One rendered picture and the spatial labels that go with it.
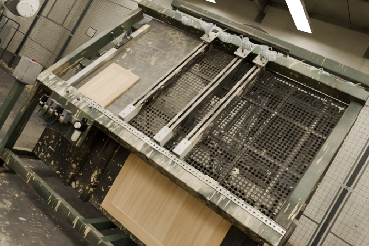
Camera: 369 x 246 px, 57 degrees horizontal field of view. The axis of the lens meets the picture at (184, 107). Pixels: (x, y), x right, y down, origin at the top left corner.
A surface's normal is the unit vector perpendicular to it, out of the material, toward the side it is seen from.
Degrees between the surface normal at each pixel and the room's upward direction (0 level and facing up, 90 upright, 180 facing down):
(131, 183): 90
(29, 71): 90
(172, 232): 90
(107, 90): 57
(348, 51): 90
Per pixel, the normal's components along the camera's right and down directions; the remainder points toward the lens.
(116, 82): -0.06, -0.65
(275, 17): -0.48, -0.27
